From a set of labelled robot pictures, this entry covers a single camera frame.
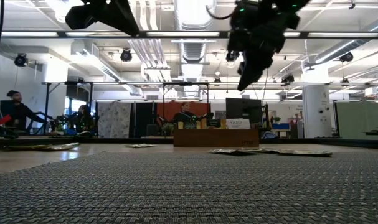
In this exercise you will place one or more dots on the white orange Tazo tea bag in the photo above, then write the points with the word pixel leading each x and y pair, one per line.
pixel 238 124

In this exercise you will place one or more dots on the black ceiling camera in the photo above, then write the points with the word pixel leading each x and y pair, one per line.
pixel 287 79
pixel 346 57
pixel 21 60
pixel 126 55
pixel 230 56

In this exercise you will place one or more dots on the wooden tea organizer box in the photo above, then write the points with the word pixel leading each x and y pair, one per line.
pixel 213 138

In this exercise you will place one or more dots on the small potted plant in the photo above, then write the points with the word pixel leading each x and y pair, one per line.
pixel 276 120

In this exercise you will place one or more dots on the small flower plant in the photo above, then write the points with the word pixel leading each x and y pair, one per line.
pixel 167 128

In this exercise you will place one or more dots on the black background robot arm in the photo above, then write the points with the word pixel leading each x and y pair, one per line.
pixel 40 116

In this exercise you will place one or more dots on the ribbed silver ceiling duct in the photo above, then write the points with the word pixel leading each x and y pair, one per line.
pixel 193 18

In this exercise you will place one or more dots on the grey woven placemat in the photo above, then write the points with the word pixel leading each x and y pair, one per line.
pixel 188 193

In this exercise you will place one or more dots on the orange partition screen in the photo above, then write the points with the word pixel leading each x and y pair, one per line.
pixel 163 109

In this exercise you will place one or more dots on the blue white bag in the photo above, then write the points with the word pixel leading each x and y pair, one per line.
pixel 270 135

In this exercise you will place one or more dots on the black computer monitor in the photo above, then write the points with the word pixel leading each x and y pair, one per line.
pixel 248 107

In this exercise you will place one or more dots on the green partition screen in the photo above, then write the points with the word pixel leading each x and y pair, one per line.
pixel 360 119

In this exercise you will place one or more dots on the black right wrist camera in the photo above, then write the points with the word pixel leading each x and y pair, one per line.
pixel 237 40

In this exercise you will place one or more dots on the red flat object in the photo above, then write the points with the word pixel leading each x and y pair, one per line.
pixel 2 120

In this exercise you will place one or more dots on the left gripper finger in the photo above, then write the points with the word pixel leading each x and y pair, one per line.
pixel 123 18

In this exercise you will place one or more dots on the patterned grey curtain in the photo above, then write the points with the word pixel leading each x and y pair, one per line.
pixel 114 119

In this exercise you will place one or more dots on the mango magic tea bag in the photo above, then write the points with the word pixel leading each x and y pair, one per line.
pixel 213 123

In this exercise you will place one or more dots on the black metal rig stand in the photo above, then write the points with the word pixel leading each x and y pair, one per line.
pixel 46 102
pixel 163 102

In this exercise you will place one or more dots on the white round pillar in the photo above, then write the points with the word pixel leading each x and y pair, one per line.
pixel 316 112

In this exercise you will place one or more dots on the black table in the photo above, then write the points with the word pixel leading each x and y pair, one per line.
pixel 377 132

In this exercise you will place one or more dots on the blue storage bin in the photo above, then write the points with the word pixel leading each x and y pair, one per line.
pixel 280 126

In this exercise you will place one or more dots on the person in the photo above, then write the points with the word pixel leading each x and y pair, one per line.
pixel 184 115
pixel 20 112
pixel 83 121

